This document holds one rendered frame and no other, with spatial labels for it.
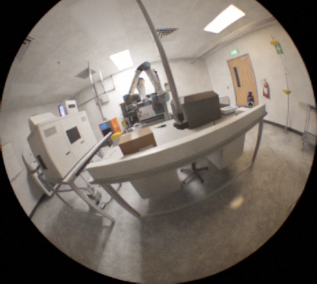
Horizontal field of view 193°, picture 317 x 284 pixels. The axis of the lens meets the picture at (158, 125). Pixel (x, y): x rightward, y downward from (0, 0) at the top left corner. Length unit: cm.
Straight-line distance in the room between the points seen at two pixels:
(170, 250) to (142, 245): 31
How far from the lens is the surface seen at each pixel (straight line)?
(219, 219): 129
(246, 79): 372
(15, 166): 392
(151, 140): 57
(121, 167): 53
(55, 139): 108
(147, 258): 133
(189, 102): 81
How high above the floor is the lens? 124
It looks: 16 degrees down
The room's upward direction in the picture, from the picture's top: 16 degrees counter-clockwise
